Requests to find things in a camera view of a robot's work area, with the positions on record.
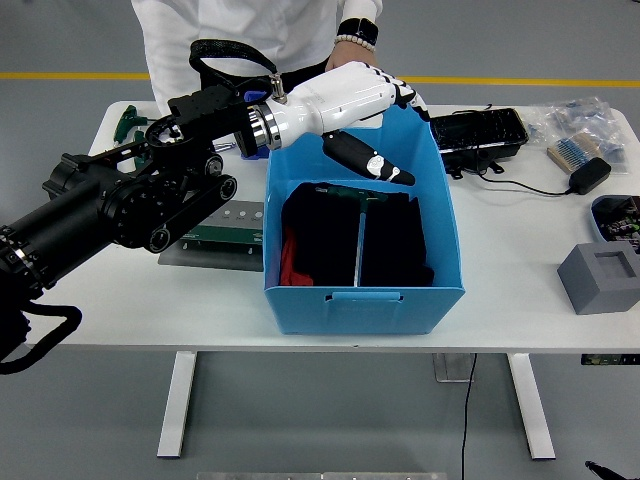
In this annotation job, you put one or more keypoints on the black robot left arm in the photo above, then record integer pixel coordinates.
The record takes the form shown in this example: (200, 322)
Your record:
(100, 210)

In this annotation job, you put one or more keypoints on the white table leg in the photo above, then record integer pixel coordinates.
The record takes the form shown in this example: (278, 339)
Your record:
(176, 405)
(531, 405)

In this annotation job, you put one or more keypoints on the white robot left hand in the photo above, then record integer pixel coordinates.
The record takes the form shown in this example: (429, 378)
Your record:
(340, 100)

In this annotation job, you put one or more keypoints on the light blue parts tray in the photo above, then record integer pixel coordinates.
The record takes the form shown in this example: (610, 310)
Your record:
(595, 220)

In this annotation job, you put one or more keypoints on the person's left hand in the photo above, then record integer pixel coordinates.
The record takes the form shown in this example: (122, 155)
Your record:
(350, 54)

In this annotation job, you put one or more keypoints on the red cloth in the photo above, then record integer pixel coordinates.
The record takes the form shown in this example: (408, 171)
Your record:
(290, 262)

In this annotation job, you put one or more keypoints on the grey block with recess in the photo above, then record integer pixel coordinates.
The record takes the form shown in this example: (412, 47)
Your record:
(595, 285)

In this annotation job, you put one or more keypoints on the black gridded plastic tray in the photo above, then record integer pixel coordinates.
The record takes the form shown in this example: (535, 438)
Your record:
(480, 129)

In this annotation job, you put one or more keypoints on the black table control panel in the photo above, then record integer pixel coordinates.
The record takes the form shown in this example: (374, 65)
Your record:
(610, 359)

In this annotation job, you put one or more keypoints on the person's left forearm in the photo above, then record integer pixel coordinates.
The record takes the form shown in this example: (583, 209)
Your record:
(360, 9)

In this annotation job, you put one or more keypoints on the blue resistor strip bundle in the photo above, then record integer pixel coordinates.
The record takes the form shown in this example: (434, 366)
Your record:
(572, 149)

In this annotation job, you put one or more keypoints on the person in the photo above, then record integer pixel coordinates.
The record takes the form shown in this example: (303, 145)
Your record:
(250, 25)

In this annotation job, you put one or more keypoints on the black smartwatch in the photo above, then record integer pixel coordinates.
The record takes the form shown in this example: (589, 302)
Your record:
(357, 29)

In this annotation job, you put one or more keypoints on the black cloth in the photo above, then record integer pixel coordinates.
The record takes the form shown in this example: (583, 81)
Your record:
(320, 235)

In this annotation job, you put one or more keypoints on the clear plastic parts bag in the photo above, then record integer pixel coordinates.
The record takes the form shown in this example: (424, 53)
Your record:
(570, 115)

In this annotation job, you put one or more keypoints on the black power adapter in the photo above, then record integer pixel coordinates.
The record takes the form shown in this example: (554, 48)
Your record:
(590, 175)

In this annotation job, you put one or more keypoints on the green silver wrench stand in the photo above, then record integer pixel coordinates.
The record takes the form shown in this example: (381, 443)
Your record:
(230, 235)

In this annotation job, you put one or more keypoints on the small dark blue bin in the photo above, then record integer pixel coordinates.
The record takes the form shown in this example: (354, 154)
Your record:
(255, 152)

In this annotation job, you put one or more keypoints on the grey bracket under table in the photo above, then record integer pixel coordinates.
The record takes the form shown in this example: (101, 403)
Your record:
(450, 367)

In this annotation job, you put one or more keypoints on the dark electronic parts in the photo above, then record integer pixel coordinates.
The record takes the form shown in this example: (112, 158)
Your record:
(620, 220)

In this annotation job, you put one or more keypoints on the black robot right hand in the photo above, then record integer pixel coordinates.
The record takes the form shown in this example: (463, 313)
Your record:
(602, 470)

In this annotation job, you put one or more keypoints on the large blue plastic box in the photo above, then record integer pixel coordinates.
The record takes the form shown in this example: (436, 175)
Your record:
(370, 312)

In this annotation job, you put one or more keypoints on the black box with mounting tabs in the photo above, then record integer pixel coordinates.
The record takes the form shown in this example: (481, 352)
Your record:
(470, 161)

